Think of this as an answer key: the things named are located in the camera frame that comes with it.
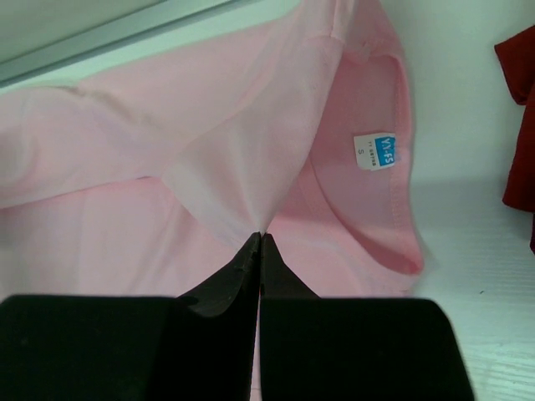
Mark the red folded t shirt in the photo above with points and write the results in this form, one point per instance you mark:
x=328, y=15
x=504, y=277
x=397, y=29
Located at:
x=515, y=56

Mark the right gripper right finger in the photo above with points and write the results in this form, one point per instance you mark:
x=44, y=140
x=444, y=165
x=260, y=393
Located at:
x=285, y=357

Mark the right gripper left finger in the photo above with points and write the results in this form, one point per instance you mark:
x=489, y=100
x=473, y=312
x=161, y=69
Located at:
x=216, y=335

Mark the pink polo shirt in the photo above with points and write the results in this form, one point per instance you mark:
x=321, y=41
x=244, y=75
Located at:
x=125, y=191

